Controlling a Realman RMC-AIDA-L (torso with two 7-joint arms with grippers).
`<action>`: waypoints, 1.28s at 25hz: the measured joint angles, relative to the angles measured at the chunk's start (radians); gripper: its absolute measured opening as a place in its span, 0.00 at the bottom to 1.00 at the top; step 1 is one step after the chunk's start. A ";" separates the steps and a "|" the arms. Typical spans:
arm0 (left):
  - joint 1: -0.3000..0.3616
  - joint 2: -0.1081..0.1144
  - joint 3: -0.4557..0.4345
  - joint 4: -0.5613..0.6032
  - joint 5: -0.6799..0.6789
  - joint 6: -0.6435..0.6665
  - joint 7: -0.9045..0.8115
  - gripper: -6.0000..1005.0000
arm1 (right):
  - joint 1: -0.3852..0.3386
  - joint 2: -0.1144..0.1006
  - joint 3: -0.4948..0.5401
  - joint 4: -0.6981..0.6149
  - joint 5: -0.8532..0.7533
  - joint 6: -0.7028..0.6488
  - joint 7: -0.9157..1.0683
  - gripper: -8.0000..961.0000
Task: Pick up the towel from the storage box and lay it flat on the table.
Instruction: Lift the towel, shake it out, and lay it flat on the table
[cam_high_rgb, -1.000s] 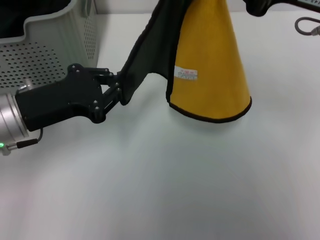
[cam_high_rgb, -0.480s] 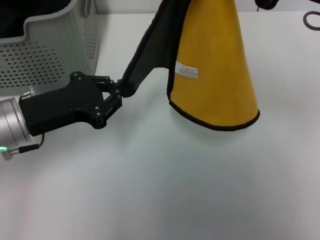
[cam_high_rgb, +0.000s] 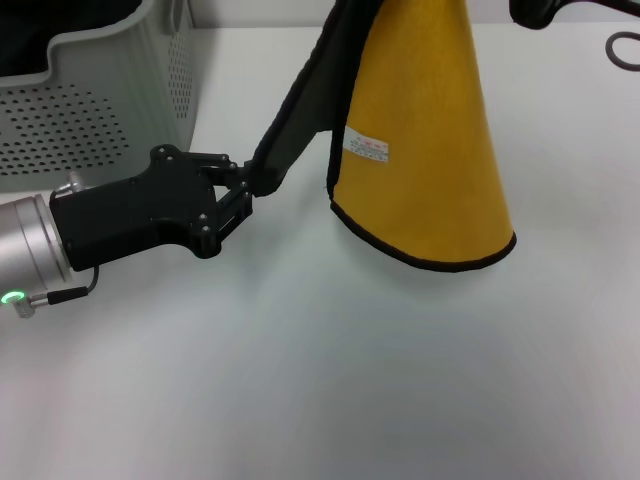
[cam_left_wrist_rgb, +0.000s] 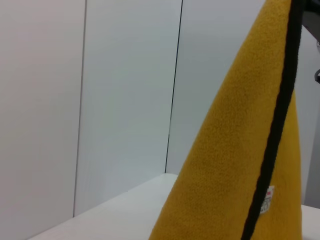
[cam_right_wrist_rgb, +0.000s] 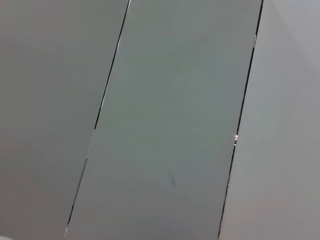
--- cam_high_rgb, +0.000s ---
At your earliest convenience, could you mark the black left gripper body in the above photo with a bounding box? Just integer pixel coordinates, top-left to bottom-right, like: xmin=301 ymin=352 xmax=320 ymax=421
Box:
xmin=48 ymin=143 xmax=222 ymax=273

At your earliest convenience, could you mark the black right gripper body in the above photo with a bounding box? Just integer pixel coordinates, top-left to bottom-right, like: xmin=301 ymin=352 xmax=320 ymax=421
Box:
xmin=508 ymin=0 xmax=572 ymax=31

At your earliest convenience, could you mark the yellow towel with black trim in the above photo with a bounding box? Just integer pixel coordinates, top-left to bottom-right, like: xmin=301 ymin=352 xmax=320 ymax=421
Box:
xmin=248 ymin=0 xmax=519 ymax=274

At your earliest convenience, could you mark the grey perforated storage box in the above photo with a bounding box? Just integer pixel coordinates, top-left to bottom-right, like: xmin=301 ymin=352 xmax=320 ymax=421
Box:
xmin=0 ymin=0 xmax=202 ymax=196

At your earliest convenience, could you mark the black cable loop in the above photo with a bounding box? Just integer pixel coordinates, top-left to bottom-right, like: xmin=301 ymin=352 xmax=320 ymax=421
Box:
xmin=604 ymin=31 xmax=640 ymax=73

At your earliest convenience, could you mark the left gripper connector cable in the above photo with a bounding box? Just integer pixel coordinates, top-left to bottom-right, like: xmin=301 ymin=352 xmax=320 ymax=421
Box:
xmin=13 ymin=263 xmax=102 ymax=317

